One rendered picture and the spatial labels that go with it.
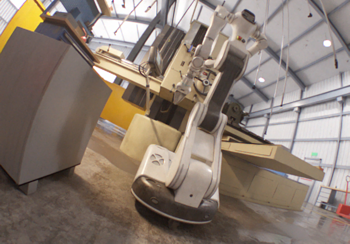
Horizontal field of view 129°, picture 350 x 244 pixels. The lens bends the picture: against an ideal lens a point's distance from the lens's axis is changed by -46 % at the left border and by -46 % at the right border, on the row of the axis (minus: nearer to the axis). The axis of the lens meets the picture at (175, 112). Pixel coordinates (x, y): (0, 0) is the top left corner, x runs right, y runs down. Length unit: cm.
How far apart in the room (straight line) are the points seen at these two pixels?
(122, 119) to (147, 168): 375
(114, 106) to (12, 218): 438
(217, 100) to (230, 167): 152
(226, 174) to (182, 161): 168
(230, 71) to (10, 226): 129
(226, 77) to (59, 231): 115
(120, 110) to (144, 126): 258
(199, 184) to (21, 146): 75
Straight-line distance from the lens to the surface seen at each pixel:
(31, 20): 264
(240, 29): 130
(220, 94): 104
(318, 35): 927
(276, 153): 129
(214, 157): 88
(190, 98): 216
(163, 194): 79
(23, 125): 56
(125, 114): 459
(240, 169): 249
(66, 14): 162
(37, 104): 52
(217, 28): 99
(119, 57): 274
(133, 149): 215
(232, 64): 108
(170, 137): 210
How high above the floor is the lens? 44
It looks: 10 degrees up
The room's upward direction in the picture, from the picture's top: 25 degrees clockwise
